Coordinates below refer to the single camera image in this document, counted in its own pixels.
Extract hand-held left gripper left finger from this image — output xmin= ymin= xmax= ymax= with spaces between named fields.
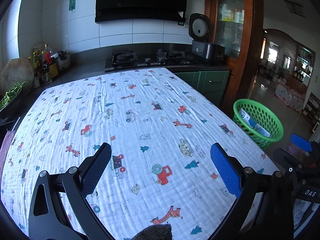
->
xmin=28 ymin=142 xmax=112 ymax=240

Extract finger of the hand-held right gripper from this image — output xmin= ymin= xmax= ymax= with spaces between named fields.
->
xmin=272 ymin=148 xmax=304 ymax=170
xmin=290 ymin=133 xmax=320 ymax=153

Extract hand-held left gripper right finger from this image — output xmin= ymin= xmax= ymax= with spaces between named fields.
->
xmin=210 ymin=142 xmax=293 ymax=240

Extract green plastic basket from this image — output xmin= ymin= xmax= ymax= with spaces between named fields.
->
xmin=233 ymin=99 xmax=284 ymax=150

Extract dotted playpen panels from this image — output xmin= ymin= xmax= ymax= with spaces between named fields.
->
xmin=275 ymin=80 xmax=305 ymax=112

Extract printed white tablecloth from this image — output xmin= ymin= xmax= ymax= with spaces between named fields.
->
xmin=0 ymin=67 xmax=280 ymax=240

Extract wooden display shelf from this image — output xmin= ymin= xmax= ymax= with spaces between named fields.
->
xmin=294 ymin=44 xmax=314 ymax=83

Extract dark mesh object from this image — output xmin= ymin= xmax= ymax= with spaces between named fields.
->
xmin=130 ymin=223 xmax=173 ymax=240

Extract purple towel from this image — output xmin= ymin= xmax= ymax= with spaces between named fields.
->
xmin=0 ymin=130 xmax=15 ymax=173

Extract dark kitchen counter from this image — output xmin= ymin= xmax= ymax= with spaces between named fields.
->
xmin=0 ymin=52 xmax=233 ymax=130

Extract white utensil pot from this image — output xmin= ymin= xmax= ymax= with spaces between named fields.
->
xmin=55 ymin=49 xmax=72 ymax=72

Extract bowl of green vegetables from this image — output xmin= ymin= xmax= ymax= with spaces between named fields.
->
xmin=0 ymin=81 xmax=29 ymax=119

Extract black gas stove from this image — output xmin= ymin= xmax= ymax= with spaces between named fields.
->
xmin=104 ymin=49 xmax=194 ymax=72

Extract black rice cooker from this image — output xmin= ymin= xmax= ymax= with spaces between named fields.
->
xmin=188 ymin=12 xmax=226 ymax=64

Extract red condiment bottle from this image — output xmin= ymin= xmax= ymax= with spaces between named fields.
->
xmin=42 ymin=44 xmax=53 ymax=68

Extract yellow condiment bottle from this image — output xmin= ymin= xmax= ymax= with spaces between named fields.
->
xmin=32 ymin=51 xmax=42 ymax=70

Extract wooden glass-door cabinet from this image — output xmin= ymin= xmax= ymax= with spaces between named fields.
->
xmin=204 ymin=0 xmax=264 ymax=110

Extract round wooden cutting board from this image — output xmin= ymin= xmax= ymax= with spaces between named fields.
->
xmin=0 ymin=57 xmax=35 ymax=95

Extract ceiling vent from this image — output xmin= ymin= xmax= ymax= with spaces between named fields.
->
xmin=284 ymin=0 xmax=306 ymax=18

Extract black range hood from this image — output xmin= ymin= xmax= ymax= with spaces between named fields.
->
xmin=94 ymin=0 xmax=203 ymax=24

